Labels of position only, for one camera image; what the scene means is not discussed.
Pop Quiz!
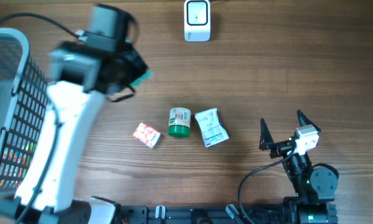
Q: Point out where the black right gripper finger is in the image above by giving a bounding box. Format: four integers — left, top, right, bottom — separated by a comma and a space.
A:
296, 110, 321, 133
259, 118, 274, 151

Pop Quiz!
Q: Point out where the teal tissue pack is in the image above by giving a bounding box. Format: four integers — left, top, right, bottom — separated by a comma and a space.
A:
131, 70, 154, 87

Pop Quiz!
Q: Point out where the white paper packet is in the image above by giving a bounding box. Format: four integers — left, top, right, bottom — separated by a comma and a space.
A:
195, 108, 229, 147

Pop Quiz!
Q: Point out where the red white small box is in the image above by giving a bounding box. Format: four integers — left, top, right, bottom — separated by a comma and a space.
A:
133, 123, 161, 149

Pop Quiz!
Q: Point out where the green lid jar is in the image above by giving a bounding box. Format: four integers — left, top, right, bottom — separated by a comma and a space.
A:
168, 107, 191, 138

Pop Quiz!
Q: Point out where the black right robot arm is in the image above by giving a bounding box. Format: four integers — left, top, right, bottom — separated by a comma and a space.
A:
259, 110, 339, 223

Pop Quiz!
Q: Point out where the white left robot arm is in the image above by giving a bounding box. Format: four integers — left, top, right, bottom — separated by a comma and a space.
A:
0, 41, 148, 223

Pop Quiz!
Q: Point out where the white barcode scanner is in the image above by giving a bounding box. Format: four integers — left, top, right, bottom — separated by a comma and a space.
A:
184, 0, 211, 42

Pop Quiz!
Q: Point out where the grey plastic shopping basket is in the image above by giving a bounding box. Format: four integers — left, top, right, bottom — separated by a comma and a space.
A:
0, 28, 49, 196

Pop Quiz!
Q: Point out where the black camera cable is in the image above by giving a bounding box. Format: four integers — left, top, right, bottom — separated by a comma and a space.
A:
237, 146, 298, 224

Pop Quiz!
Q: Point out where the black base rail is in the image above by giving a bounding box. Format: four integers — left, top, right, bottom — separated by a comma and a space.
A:
117, 203, 339, 224

